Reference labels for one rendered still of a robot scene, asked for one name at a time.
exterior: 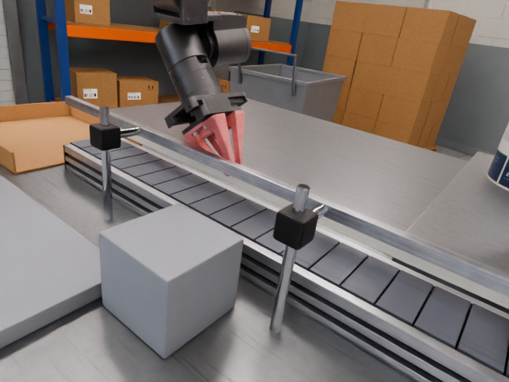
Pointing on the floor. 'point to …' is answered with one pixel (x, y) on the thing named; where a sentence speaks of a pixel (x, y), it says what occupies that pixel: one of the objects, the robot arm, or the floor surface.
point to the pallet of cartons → (396, 68)
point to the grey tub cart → (289, 86)
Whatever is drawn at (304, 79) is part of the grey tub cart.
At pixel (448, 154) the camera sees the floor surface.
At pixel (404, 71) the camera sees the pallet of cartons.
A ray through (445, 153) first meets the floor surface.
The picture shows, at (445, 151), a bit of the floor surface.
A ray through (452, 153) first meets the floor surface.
